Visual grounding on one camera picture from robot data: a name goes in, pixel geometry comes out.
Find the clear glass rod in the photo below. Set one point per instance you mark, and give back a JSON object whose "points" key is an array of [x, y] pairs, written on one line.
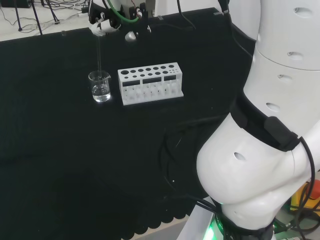
{"points": [[99, 55]]}

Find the white power strip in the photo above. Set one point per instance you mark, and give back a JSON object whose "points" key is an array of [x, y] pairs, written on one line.
{"points": [[82, 14]]}

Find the yellow stop button box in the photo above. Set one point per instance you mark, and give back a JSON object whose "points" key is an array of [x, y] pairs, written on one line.
{"points": [[297, 200]]}

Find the white test tube rack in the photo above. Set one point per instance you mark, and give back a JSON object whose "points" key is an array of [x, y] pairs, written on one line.
{"points": [[147, 85]]}

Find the black bench cloth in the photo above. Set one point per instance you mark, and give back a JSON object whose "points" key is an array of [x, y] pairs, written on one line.
{"points": [[75, 150]]}

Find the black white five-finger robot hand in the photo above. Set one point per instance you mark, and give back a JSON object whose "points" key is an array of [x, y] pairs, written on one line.
{"points": [[140, 22]]}

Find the black tripod leg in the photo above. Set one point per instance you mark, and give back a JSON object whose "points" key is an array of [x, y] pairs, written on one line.
{"points": [[53, 11], [18, 15], [37, 17]]}

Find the clear cloth clip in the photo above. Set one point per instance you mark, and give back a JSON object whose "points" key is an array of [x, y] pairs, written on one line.
{"points": [[160, 17], [218, 13], [63, 33]]}

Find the black power adapter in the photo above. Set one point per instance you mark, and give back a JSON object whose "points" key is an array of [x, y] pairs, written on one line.
{"points": [[86, 9]]}

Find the clear glass beaker with water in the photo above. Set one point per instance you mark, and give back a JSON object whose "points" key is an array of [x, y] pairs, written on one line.
{"points": [[100, 87]]}

